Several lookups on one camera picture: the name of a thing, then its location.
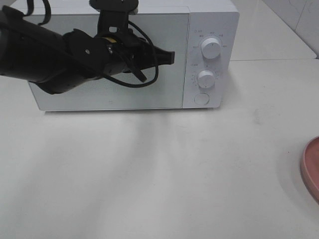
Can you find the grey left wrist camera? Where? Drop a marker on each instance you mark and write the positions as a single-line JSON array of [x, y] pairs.
[[126, 6]]

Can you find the white microwave door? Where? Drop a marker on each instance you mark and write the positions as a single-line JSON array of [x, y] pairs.
[[168, 32]]

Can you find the round white door button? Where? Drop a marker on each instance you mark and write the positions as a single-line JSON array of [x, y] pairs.
[[202, 99]]

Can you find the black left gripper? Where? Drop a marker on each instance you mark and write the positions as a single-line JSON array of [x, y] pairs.
[[130, 43]]

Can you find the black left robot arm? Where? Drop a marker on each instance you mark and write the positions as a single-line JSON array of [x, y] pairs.
[[58, 63]]

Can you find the upper white power knob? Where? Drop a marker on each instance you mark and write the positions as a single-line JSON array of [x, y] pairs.
[[211, 48]]

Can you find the white microwave oven body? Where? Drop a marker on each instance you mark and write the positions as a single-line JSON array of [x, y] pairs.
[[207, 18]]

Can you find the pink round plate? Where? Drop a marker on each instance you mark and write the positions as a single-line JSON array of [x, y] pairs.
[[309, 166]]

